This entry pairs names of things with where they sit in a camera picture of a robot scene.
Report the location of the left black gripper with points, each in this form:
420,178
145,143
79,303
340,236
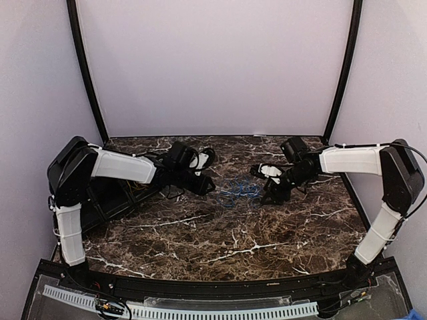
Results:
197,189

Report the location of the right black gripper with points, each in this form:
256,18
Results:
276,192

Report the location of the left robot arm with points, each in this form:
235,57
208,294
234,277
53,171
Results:
80,163

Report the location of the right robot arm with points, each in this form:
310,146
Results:
395,162

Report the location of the black compartment tray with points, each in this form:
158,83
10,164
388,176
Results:
108,199

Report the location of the blue object at corner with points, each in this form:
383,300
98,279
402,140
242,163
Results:
414,315

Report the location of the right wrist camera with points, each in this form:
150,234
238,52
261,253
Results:
267,172

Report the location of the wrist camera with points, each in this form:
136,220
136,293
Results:
267,172
202,160

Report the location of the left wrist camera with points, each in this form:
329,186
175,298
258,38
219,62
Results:
202,160

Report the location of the white slotted cable duct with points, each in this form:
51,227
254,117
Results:
164,309

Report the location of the black front rail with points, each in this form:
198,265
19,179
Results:
301,287

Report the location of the right black frame post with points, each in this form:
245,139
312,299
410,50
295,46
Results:
345,70

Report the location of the black frame post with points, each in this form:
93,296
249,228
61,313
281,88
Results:
84,69
345,70

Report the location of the left black frame post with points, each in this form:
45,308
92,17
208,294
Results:
84,69

